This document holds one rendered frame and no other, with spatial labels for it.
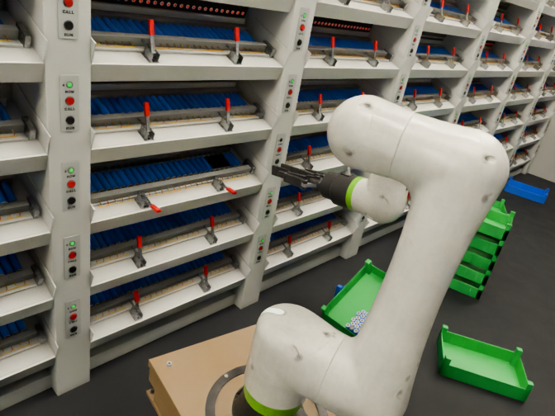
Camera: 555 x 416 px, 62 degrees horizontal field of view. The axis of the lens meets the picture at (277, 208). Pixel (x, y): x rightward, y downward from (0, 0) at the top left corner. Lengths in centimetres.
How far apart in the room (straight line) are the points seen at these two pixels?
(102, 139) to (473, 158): 84
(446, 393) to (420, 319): 106
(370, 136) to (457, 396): 127
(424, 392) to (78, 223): 124
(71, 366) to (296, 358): 83
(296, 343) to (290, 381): 7
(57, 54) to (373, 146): 67
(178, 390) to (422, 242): 58
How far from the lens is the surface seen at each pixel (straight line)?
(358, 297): 194
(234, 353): 112
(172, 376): 106
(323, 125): 173
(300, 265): 210
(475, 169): 71
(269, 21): 152
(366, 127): 73
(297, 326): 84
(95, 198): 127
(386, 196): 116
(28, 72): 107
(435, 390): 181
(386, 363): 79
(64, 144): 113
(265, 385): 89
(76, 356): 149
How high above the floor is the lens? 115
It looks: 25 degrees down
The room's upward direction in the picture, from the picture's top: 11 degrees clockwise
